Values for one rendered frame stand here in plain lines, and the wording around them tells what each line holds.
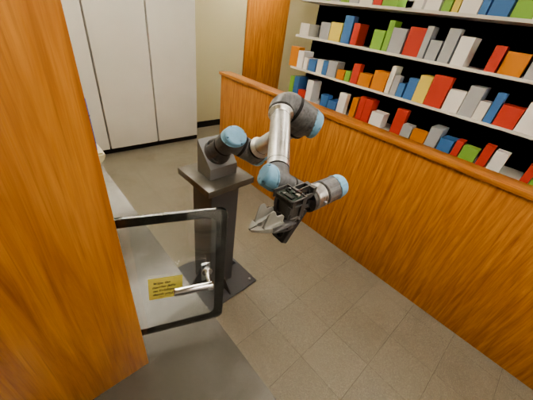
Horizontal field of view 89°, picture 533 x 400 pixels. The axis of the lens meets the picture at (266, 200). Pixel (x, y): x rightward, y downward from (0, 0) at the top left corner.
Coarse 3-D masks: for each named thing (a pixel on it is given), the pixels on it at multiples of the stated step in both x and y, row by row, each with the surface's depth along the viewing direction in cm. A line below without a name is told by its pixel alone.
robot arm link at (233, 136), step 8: (232, 128) 134; (240, 128) 136; (224, 136) 132; (232, 136) 133; (240, 136) 135; (216, 144) 140; (224, 144) 135; (232, 144) 132; (240, 144) 134; (224, 152) 140; (232, 152) 139; (240, 152) 138
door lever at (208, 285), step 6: (204, 270) 66; (210, 270) 66; (210, 276) 65; (210, 282) 63; (174, 288) 61; (180, 288) 61; (186, 288) 61; (192, 288) 61; (198, 288) 62; (204, 288) 62; (210, 288) 62; (174, 294) 60; (180, 294) 60
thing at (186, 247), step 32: (128, 224) 51; (160, 224) 54; (192, 224) 57; (224, 224) 60; (128, 256) 56; (160, 256) 59; (192, 256) 62; (224, 256) 66; (160, 320) 71; (192, 320) 76
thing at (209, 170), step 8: (216, 136) 154; (200, 144) 147; (200, 152) 149; (200, 160) 151; (208, 160) 147; (232, 160) 157; (200, 168) 154; (208, 168) 148; (216, 168) 149; (224, 168) 154; (232, 168) 158; (208, 176) 151; (216, 176) 152
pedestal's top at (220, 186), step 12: (180, 168) 157; (192, 168) 159; (240, 168) 167; (192, 180) 150; (204, 180) 150; (216, 180) 152; (228, 180) 153; (240, 180) 155; (252, 180) 161; (204, 192) 144; (216, 192) 144
